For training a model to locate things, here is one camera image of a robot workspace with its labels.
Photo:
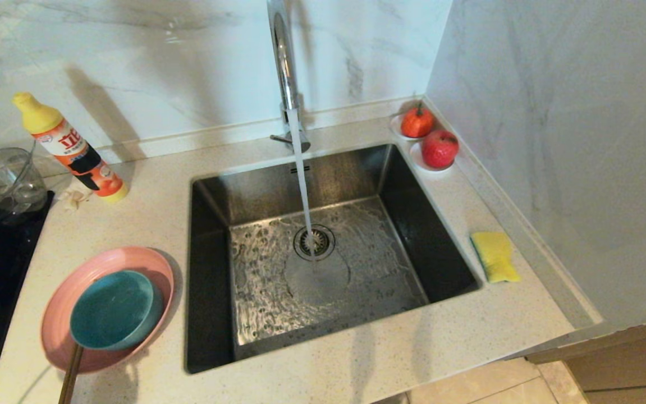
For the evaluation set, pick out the orange dish soap bottle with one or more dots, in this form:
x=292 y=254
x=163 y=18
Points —
x=76 y=151

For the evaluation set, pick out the stainless steel sink basin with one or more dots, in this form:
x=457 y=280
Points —
x=412 y=224

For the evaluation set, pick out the yellow fish-shaped sponge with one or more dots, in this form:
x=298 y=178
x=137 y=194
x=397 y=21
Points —
x=494 y=256

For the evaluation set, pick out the running tap water stream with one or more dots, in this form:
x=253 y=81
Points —
x=302 y=179

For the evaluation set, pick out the small white dish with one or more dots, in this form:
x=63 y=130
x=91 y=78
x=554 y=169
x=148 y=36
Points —
x=418 y=160
x=395 y=126

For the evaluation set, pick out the red apple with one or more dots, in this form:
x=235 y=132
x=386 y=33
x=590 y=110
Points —
x=440 y=148

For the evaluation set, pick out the chrome kitchen faucet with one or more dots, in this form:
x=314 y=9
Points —
x=283 y=62

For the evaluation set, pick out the pink round plate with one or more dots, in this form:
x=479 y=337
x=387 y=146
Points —
x=149 y=269

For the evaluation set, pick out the blue bowl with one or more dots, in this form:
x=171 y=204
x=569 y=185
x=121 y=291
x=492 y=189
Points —
x=112 y=311

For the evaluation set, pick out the crumpled white tissue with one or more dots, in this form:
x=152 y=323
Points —
x=76 y=199

